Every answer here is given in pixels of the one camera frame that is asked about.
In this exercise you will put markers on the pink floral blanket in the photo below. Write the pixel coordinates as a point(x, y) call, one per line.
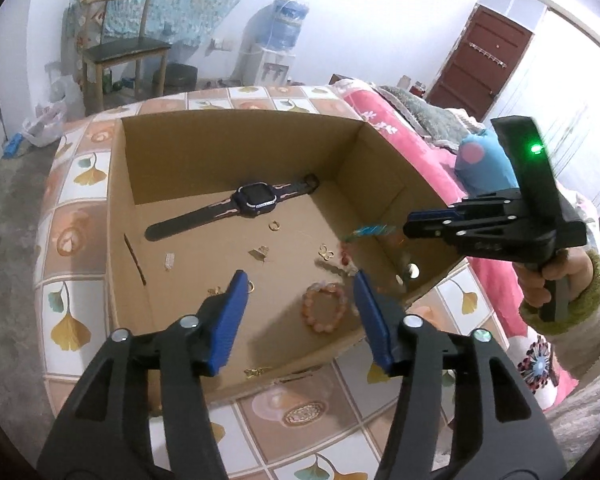
point(405, 125)

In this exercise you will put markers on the person's right hand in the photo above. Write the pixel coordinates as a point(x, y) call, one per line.
point(577, 272)

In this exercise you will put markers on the small gold ornament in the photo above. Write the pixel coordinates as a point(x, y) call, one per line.
point(257, 371)

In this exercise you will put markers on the brown cardboard box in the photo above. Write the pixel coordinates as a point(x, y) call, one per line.
point(190, 170)

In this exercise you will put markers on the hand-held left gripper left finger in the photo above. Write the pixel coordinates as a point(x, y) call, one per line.
point(230, 320)

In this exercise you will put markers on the ginkgo patterned tablecloth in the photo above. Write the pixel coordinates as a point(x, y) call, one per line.
point(75, 240)

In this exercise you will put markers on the grey fluffy blanket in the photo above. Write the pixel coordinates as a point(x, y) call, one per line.
point(430, 115)

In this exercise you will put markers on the black round stool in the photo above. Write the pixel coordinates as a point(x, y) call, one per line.
point(175, 77)

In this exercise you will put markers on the blue plush toy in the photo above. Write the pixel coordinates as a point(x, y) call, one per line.
point(482, 165)

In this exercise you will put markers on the person's right forearm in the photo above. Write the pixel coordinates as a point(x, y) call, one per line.
point(580, 330)

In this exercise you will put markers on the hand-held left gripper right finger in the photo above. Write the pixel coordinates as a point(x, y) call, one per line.
point(375, 320)

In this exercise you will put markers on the white plastic bag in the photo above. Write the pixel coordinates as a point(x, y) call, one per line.
point(42, 127)

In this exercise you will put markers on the green bottle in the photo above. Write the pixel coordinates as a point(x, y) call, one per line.
point(107, 81)

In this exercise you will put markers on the dark blue smart watch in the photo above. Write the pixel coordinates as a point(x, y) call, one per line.
point(252, 200)

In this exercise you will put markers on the brown door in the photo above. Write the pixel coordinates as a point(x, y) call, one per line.
point(480, 60)

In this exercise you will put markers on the gold flower earring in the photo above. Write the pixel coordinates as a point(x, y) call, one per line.
point(325, 252)

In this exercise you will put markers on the white water dispenser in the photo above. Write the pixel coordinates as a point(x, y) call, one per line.
point(265, 67)

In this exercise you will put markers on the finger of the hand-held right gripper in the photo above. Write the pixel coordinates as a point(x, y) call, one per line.
point(425, 232)
point(430, 217)

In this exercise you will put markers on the blue water jug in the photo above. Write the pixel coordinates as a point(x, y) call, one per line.
point(287, 25)

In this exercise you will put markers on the wooden chair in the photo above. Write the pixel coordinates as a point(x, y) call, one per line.
point(125, 50)

